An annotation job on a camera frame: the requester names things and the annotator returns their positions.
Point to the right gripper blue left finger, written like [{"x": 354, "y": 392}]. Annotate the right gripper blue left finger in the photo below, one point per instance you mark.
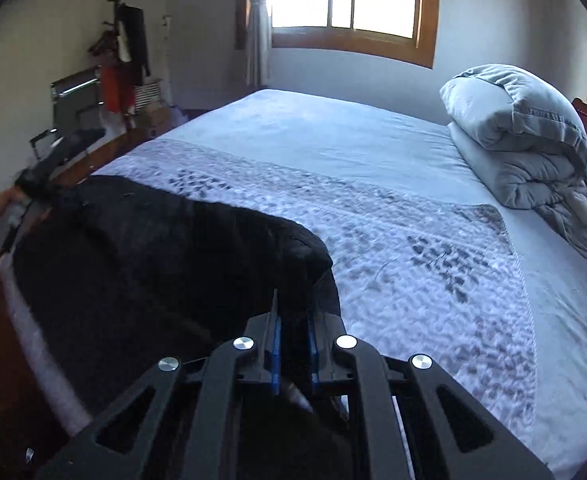
[{"x": 260, "y": 348}]

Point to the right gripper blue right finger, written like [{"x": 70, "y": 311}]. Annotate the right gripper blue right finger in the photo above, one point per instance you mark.
[{"x": 327, "y": 375}]

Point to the black pants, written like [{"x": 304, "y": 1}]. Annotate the black pants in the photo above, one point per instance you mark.
[{"x": 119, "y": 275}]

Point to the black chrome chair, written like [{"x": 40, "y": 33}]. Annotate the black chrome chair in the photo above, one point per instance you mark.
[{"x": 77, "y": 107}]

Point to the wooden coat rack with clothes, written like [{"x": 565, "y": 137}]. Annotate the wooden coat rack with clothes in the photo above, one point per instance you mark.
[{"x": 122, "y": 51}]

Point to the bed with quilted bedspread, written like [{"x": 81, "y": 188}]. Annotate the bed with quilted bedspread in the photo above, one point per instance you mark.
[{"x": 465, "y": 321}]

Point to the folded grey duvet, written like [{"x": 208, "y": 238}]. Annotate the folded grey duvet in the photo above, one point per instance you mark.
[{"x": 525, "y": 142}]

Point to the grey curtain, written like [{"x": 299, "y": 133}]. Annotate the grey curtain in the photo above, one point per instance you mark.
[{"x": 258, "y": 44}]

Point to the wooden framed window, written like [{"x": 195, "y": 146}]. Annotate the wooden framed window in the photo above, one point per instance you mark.
[{"x": 403, "y": 30}]

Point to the cardboard boxes by wall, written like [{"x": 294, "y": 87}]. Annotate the cardboard boxes by wall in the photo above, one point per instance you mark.
[{"x": 152, "y": 110}]

